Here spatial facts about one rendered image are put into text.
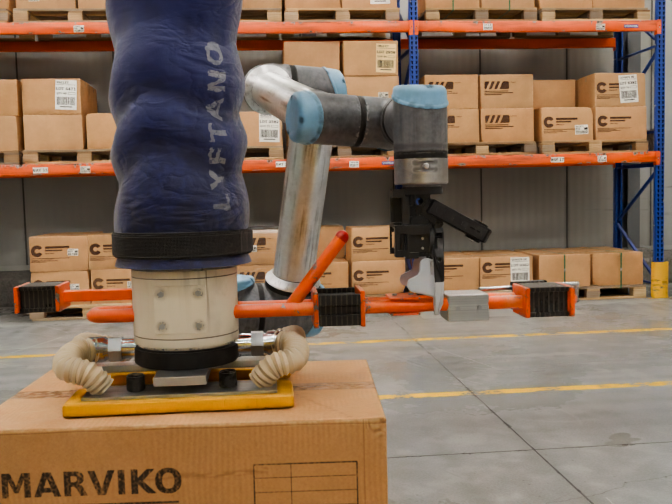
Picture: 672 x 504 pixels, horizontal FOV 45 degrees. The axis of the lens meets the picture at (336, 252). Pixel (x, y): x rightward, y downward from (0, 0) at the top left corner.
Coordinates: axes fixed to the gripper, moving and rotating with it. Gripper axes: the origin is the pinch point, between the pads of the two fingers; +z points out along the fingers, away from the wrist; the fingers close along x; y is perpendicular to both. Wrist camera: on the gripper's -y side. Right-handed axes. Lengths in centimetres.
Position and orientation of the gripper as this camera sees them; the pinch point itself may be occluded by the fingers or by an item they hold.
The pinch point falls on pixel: (435, 304)
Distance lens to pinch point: 137.4
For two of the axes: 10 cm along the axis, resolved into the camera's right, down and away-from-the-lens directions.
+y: -10.0, 0.3, -0.6
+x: 0.6, 0.8, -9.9
